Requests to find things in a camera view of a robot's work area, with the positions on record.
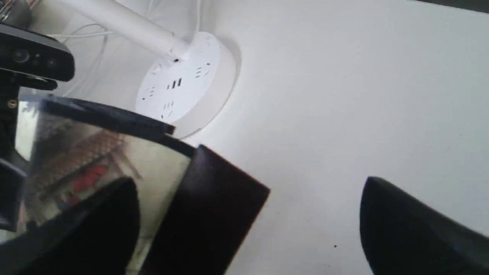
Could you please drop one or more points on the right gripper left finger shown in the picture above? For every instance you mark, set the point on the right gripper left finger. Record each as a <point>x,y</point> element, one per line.
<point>95,237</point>

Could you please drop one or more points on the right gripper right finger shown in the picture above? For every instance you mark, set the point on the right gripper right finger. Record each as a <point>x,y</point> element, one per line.
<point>400,235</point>

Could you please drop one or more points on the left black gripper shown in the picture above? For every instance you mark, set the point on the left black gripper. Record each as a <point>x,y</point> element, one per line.
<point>12,165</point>

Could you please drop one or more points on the painted folding paper fan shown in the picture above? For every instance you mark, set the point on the painted folding paper fan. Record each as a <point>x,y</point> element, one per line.
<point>196,208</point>

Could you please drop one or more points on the white desk lamp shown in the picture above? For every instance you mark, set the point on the white desk lamp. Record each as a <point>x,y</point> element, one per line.
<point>188,84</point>

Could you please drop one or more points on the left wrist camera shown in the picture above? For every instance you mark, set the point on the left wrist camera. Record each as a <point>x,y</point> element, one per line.
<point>32,60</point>

